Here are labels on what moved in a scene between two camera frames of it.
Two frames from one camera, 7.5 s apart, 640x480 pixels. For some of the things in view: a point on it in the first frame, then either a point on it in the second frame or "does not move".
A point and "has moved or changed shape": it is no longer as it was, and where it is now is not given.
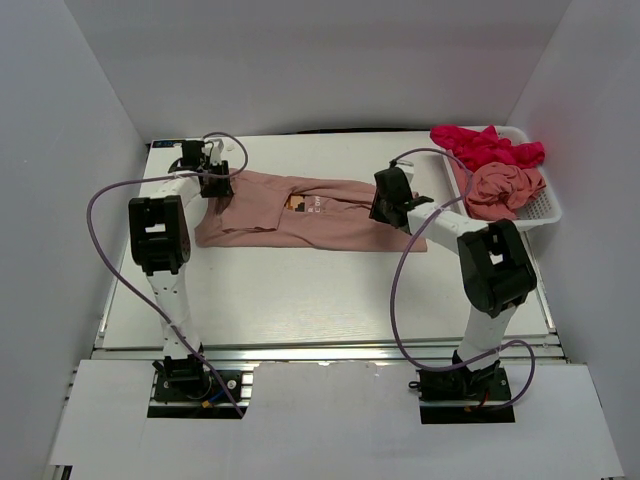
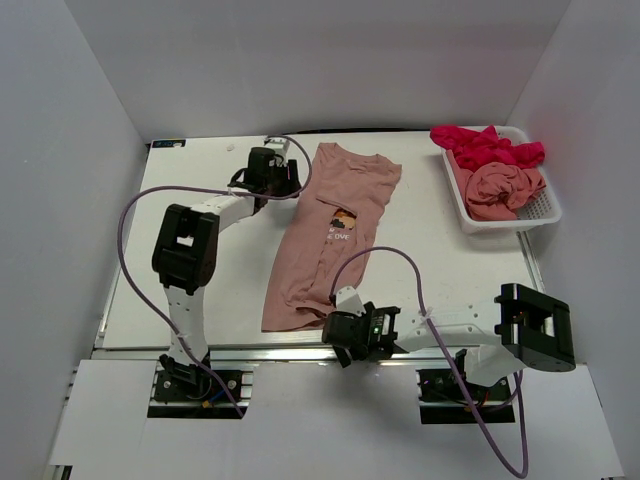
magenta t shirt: [479, 147] does not move
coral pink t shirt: [497, 189] does not move
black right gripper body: [380, 208] → [343, 356]
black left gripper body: [218, 186] → [279, 183]
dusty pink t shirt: [266, 210] has moved or changed shape
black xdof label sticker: [165, 143] does not move
